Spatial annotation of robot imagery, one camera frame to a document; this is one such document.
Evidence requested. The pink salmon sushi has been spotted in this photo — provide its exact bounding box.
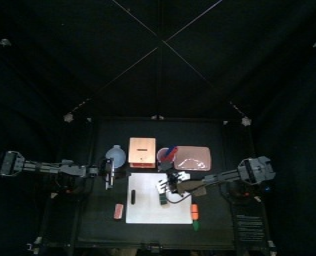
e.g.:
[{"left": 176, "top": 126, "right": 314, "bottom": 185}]
[{"left": 112, "top": 203, "right": 124, "bottom": 221}]

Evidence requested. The red utensil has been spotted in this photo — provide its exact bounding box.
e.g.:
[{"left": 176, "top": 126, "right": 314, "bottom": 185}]
[{"left": 163, "top": 146, "right": 179, "bottom": 164}]

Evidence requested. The pink cup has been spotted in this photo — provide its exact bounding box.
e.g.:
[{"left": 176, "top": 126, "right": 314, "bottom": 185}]
[{"left": 155, "top": 147, "right": 179, "bottom": 164}]

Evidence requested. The wooden box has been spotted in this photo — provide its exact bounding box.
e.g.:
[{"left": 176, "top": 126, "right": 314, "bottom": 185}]
[{"left": 127, "top": 136, "right": 157, "bottom": 169}]

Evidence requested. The orange toy carrot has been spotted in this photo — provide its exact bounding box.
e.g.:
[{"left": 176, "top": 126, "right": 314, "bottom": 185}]
[{"left": 190, "top": 203, "right": 200, "bottom": 232}]

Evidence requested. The white cutting board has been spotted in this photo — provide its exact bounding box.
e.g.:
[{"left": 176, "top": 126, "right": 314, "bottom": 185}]
[{"left": 124, "top": 172, "right": 194, "bottom": 225}]

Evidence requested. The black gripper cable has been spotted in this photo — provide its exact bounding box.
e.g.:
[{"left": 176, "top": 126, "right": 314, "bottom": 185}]
[{"left": 164, "top": 192, "right": 195, "bottom": 205}]

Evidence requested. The pink rectangular tray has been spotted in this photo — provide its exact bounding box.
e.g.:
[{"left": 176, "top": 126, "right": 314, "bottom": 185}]
[{"left": 172, "top": 145, "right": 212, "bottom": 172}]

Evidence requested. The light blue plate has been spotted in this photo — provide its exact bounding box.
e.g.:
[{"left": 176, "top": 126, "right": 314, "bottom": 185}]
[{"left": 104, "top": 144, "right": 127, "bottom": 168}]

